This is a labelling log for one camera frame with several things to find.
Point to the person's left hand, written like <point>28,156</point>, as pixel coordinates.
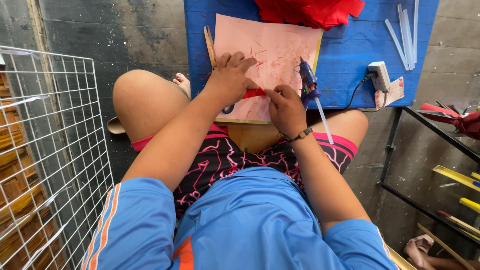
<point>225,84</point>

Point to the person's right hand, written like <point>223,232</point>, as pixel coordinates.
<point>287,110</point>

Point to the small red paper piece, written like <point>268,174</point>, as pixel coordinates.
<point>253,93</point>

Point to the clear glue stick in gun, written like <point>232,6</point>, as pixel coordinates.
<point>324,120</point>

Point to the blue hot glue gun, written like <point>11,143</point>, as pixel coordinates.
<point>308,77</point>

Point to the yellow wooden stool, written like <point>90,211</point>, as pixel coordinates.
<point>251,137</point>

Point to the pink paper work sheet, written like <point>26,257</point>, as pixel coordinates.
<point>275,48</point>

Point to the black and pink shorts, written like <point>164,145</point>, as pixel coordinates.
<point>225,161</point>

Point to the blue wooden table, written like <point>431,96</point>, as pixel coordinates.
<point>348,56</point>

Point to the white power strip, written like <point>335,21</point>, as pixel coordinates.
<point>379,75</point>

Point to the pile of red paper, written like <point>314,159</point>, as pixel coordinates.
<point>311,11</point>

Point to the printed paper scrap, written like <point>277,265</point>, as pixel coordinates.
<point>394,92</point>

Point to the tan sandal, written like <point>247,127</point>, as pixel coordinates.
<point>114,126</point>

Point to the person's blue shirt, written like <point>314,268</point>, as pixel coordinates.
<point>255,225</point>

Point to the black metal rack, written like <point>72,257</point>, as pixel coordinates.
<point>431,210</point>

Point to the red paper craft bundle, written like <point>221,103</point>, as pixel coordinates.
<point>463,120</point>

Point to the yellow flat stick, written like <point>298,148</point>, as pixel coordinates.
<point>455,177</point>

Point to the red-tipped wooden stick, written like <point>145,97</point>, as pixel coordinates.
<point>457,223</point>

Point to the yellow round stick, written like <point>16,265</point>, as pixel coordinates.
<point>470,204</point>

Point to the plain wooden stick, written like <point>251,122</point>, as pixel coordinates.
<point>446,247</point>

